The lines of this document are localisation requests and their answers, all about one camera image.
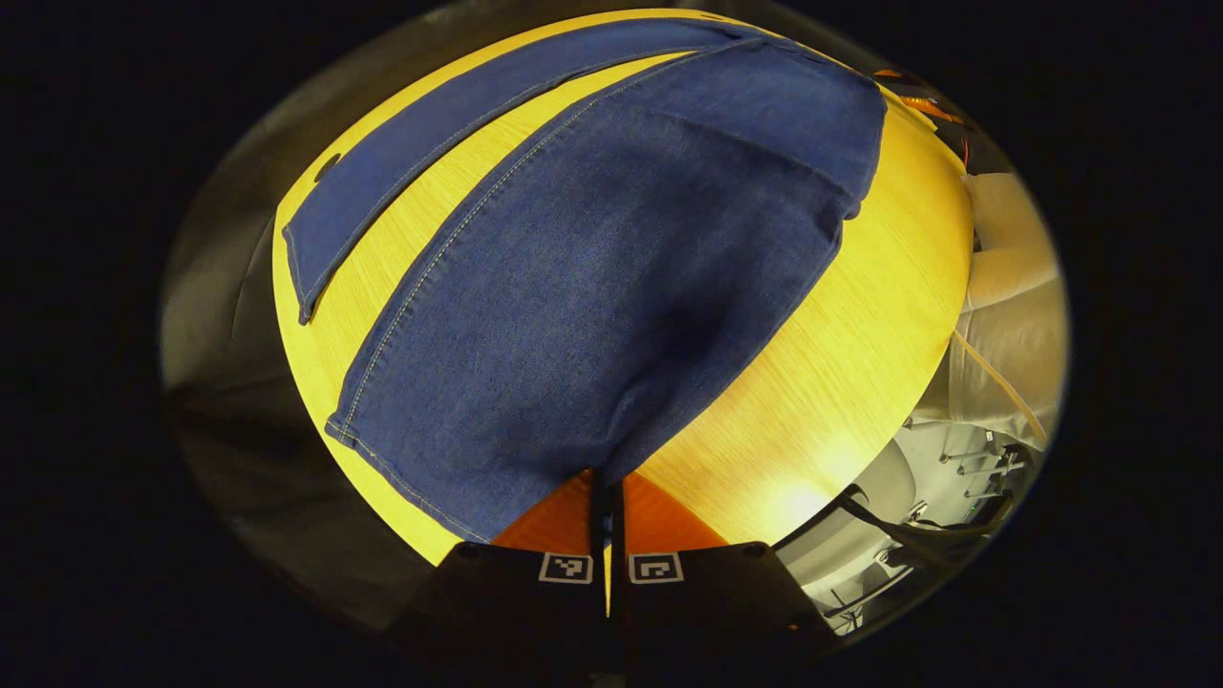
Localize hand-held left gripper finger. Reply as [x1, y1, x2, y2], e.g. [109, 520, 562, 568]
[387, 468, 611, 675]
[611, 473, 837, 670]

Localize blue denim jeans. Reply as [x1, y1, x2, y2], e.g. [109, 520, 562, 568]
[282, 17, 890, 546]

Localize white fabric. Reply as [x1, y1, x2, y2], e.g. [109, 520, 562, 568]
[941, 172, 1069, 450]

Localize black backdrop cloth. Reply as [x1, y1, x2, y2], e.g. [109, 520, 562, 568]
[161, 57, 460, 632]

